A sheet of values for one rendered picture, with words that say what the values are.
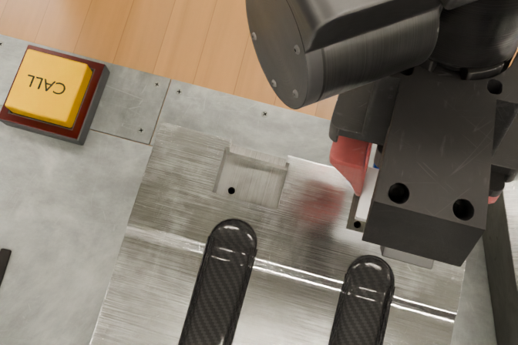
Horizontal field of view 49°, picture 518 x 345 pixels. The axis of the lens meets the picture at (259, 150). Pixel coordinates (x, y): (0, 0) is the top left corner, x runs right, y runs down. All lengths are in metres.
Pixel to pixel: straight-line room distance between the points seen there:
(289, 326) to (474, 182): 0.24
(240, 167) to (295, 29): 0.28
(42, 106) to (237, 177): 0.19
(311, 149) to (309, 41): 0.36
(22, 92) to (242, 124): 0.21
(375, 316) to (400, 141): 0.23
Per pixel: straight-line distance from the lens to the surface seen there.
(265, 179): 0.47
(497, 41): 0.27
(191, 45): 0.59
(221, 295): 0.45
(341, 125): 0.31
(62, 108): 0.55
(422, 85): 0.27
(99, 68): 0.57
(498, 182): 0.34
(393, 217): 0.23
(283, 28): 0.22
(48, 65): 0.56
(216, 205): 0.44
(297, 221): 0.44
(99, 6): 0.63
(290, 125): 0.55
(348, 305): 0.45
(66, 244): 0.55
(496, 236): 0.54
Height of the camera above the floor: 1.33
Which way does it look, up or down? 75 degrees down
